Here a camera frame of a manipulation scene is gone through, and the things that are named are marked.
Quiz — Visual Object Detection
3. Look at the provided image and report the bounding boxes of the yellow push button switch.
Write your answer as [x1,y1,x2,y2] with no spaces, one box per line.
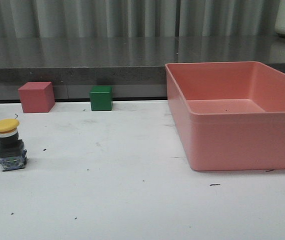
[0,118,27,172]

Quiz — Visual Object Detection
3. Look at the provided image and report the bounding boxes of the green cube block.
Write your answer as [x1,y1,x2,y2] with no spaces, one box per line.
[89,85,113,111]

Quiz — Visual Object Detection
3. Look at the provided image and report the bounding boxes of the dark grey counter shelf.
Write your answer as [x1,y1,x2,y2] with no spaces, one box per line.
[0,35,285,103]

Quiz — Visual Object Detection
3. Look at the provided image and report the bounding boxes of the pink plastic bin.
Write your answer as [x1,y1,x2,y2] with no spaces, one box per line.
[165,61,285,171]

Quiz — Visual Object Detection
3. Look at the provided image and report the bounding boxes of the pink cube block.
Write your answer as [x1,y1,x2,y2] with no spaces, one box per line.
[18,81,55,113]

